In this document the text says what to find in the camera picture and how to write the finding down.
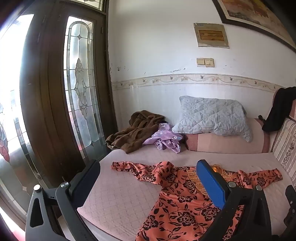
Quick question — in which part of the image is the black cloth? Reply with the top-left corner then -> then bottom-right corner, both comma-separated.
262,87 -> 296,133

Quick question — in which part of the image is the purple floral garment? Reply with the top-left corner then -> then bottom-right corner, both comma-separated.
143,123 -> 184,154

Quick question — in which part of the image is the transom glass window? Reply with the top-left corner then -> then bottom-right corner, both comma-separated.
75,0 -> 105,11

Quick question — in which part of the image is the framed painting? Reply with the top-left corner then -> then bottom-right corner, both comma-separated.
212,0 -> 296,52

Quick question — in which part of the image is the wooden door with leaded glass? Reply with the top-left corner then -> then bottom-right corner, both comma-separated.
20,0 -> 119,188

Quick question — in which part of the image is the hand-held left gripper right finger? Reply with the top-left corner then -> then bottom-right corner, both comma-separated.
196,159 -> 271,241

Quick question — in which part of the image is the orange black floral dress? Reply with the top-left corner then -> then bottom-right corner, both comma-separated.
110,161 -> 284,241

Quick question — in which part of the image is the grey quilted pillow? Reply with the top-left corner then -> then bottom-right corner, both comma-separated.
172,96 -> 253,142

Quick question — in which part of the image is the metal wall panel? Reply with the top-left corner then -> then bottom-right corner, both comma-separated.
193,23 -> 230,49

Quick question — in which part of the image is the striped floral back cushion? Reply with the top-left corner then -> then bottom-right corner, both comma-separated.
272,117 -> 296,176

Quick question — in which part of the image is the pink bolster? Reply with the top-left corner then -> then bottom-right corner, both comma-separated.
185,118 -> 271,154

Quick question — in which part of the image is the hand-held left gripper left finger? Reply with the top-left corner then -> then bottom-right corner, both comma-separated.
25,159 -> 101,241

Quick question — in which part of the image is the stained glass door leaf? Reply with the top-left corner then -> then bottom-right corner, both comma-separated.
0,14 -> 47,232

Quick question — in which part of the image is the brown garment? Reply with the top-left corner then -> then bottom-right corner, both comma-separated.
106,110 -> 166,154

